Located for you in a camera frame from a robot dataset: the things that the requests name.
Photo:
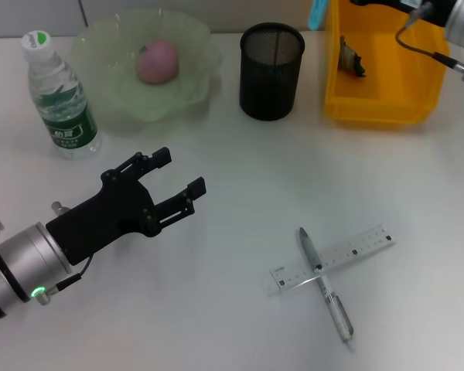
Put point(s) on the yellow plastic bin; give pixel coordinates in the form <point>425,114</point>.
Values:
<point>402,96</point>

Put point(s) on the translucent green fruit plate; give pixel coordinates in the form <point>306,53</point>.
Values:
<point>178,96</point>

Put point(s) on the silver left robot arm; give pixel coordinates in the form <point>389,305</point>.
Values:
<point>23,263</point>

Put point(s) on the silver white pen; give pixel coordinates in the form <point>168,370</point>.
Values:
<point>338,309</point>

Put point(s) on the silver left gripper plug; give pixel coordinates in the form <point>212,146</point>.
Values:
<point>60,208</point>

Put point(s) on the black mesh pen holder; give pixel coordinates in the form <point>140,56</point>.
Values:
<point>270,85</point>

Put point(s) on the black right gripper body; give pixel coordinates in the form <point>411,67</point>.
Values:
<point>433,9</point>

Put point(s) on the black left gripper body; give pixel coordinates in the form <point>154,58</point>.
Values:
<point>108,216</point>

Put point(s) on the clear bottle with green label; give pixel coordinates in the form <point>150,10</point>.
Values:
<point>67,123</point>

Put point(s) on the clear plastic ruler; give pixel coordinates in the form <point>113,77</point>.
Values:
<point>359,247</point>

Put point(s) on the blue and teal scissors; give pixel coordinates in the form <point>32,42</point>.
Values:
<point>317,15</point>

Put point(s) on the pink peach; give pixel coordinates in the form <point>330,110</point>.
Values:
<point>156,62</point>

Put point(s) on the green plastic wrapper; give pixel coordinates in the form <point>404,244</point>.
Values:
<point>350,58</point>

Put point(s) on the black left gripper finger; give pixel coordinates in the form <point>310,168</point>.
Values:
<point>160,156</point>
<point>197,187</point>

